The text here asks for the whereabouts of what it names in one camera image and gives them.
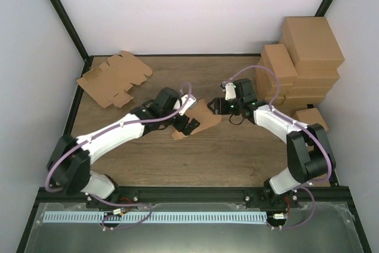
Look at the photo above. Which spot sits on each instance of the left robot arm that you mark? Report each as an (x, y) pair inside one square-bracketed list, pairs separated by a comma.
[(69, 167)]

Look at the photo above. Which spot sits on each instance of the medium folded box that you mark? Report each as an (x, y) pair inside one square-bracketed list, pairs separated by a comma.
[(276, 58), (278, 99), (267, 88)]

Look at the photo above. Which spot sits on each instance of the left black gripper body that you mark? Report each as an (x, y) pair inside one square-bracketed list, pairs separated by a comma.
[(180, 126)]

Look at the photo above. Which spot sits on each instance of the black aluminium frame rail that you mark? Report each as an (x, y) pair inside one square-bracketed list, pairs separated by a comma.
[(220, 194)]

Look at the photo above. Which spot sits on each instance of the large folded box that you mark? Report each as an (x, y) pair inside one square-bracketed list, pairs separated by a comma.
[(298, 100), (308, 91), (316, 78), (311, 44)]

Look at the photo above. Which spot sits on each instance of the medium top folded box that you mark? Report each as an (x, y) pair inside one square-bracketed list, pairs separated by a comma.
[(276, 58)]

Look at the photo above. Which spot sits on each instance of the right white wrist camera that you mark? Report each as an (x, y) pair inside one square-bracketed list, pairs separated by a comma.
[(229, 90)]

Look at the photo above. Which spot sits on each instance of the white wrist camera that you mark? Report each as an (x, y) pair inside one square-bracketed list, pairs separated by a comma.
[(229, 90), (184, 103)]

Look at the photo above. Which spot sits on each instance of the large bottom folded box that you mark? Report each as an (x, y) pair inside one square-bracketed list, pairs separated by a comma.
[(298, 100)]

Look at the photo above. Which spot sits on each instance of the light blue slotted cable duct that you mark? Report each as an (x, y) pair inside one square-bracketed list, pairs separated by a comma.
[(158, 217)]

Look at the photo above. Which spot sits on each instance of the large top folded box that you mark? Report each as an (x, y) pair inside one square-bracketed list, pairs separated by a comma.
[(311, 44)]

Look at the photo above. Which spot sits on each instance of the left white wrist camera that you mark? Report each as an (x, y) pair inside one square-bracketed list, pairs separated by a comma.
[(184, 103)]

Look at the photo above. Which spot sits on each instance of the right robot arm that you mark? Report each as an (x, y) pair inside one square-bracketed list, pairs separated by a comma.
[(309, 154)]

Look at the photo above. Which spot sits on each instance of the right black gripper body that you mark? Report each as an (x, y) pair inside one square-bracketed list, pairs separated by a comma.
[(226, 110)]

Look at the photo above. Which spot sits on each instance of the small folded box right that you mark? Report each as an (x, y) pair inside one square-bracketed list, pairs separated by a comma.
[(310, 116)]

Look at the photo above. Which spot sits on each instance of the medium lower folded box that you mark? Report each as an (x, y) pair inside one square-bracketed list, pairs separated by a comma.
[(267, 88)]

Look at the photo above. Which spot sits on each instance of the cardboard box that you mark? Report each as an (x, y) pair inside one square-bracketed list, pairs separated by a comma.
[(203, 115)]

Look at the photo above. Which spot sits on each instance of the medium bottom folded box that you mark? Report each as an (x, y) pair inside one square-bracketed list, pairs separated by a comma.
[(278, 99)]

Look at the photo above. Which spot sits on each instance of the stack of cardboard blanks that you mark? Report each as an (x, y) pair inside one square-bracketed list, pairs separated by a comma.
[(108, 84)]

